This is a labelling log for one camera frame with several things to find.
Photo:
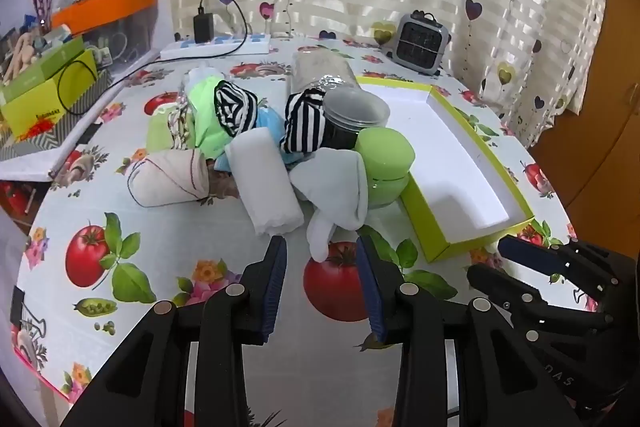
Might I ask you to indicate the small grey heater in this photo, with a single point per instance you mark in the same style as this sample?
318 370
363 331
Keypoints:
420 42

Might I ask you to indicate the green plastic jar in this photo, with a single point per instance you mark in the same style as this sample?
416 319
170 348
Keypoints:
385 157

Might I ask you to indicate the blue cloth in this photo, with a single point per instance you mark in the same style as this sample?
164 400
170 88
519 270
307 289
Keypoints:
267 119

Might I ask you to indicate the black white striped sock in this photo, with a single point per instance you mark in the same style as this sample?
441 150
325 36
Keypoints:
232 107
302 122

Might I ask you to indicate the bright green cloth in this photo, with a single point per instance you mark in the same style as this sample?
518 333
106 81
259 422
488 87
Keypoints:
205 127

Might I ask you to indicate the pale wooden pieces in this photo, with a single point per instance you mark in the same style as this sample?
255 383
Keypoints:
20 52

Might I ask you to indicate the grey zigzag patterned box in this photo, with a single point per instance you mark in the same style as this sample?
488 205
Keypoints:
75 127

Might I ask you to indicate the fruit print tablecloth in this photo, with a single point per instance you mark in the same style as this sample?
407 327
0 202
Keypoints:
150 247

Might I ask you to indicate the clear cylindrical plastic pack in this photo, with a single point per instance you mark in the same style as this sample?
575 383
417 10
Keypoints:
320 69

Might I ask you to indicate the light green rolled towel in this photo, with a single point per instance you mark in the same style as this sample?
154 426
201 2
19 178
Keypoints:
160 132

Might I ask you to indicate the white rolled towel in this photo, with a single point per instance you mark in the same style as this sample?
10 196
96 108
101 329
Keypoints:
265 182

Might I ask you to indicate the clear plastic jar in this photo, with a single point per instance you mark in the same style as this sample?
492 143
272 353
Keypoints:
352 117

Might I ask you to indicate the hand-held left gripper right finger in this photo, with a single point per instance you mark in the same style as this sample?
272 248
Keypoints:
372 289

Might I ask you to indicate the clear bin with orange lid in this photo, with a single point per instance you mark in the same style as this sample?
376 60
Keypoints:
110 2

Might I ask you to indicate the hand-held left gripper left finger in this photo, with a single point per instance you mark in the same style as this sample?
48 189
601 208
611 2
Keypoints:
274 289

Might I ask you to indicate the white power strip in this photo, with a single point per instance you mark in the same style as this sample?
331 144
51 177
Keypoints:
220 47

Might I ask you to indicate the pale grey sock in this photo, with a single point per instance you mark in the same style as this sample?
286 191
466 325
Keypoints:
200 74

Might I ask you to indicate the beige rolled towel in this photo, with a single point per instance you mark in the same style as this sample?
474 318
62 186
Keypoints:
170 179

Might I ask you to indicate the lime green cardboard box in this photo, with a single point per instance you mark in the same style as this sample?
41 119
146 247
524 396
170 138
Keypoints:
40 107

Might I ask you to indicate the white side shelf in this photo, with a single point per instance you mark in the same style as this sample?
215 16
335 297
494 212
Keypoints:
25 169

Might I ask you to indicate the olive green cardboard box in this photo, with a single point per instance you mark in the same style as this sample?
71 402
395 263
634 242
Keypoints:
45 67

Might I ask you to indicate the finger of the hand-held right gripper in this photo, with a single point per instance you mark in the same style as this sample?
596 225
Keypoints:
505 289
535 257

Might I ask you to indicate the black charger adaptor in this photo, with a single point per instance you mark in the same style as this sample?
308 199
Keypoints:
203 27

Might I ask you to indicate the brown wooden cabinet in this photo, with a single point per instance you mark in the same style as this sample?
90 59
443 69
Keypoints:
600 157

